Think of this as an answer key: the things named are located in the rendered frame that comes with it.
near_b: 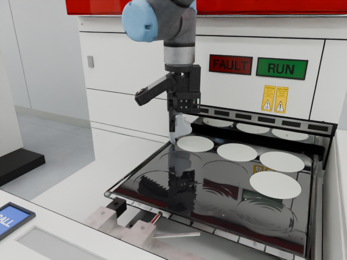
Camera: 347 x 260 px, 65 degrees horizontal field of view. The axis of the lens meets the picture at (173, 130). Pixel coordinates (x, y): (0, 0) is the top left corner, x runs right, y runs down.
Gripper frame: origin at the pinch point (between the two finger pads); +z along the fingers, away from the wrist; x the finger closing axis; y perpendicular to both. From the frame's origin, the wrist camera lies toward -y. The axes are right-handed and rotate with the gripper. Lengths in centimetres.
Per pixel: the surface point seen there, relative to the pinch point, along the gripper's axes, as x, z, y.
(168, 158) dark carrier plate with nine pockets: -7.7, 1.4, -0.9
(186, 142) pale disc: 0.5, 1.2, 4.3
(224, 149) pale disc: -4.0, 1.3, 13.8
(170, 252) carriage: -35.0, 3.3, -1.2
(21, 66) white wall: 287, 26, -177
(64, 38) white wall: 246, -9, -106
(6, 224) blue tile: -37.3, -5.1, -23.0
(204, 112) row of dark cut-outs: 10.8, -4.0, 10.5
